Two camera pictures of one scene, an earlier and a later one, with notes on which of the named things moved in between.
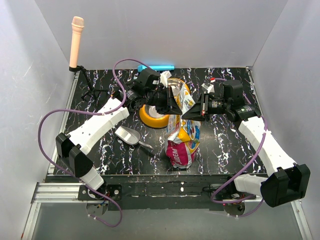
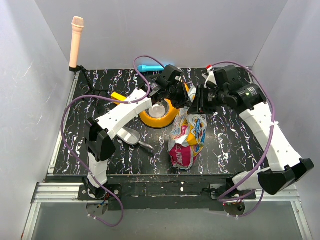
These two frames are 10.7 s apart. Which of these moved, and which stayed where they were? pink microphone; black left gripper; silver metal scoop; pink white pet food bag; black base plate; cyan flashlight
Moved: pink white pet food bag; black left gripper
Stayed: black base plate; silver metal scoop; cyan flashlight; pink microphone
